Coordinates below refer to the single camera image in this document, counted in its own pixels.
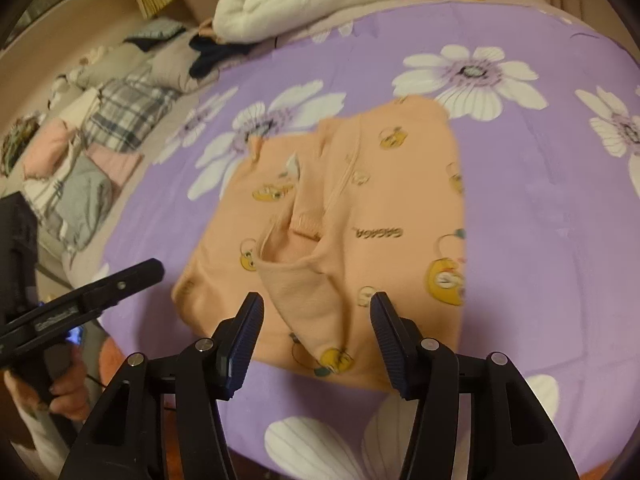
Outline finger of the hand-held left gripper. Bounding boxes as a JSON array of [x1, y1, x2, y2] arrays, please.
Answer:
[[75, 258, 166, 312]]

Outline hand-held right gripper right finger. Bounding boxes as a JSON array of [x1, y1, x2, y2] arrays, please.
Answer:
[[369, 291, 581, 480]]

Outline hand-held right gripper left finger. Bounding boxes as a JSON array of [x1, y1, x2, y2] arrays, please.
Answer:
[[59, 291, 266, 480]]

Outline peach cartoon print sweatshirt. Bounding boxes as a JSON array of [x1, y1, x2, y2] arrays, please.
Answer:
[[171, 97, 468, 391]]

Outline person's left forearm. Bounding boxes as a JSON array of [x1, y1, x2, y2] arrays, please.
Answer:
[[7, 405, 76, 480]]

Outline person's left hand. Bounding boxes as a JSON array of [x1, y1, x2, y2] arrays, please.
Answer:
[[2, 347, 93, 423]]

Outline grey striped cloth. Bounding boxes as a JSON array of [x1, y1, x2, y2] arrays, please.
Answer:
[[22, 152, 116, 253]]

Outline puffy pink cloth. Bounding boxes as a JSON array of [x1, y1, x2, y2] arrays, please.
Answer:
[[22, 120, 76, 181]]

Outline flat pink cloth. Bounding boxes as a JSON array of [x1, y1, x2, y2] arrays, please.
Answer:
[[87, 145, 143, 186]]

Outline green patterned cloth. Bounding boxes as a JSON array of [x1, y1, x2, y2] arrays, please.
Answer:
[[0, 115, 41, 176]]

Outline white cloth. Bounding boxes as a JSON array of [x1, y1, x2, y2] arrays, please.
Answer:
[[50, 87, 101, 126]]

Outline plaid cloth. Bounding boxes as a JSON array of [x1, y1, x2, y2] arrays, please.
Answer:
[[82, 67, 181, 153]]

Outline purple floral blanket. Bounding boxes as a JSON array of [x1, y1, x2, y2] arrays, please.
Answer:
[[62, 0, 640, 480]]

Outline navy cloth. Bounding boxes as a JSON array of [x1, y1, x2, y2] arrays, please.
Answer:
[[189, 37, 256, 81]]

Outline blue-grey folded cloth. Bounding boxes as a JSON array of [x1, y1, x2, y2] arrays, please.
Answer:
[[122, 22, 186, 51]]

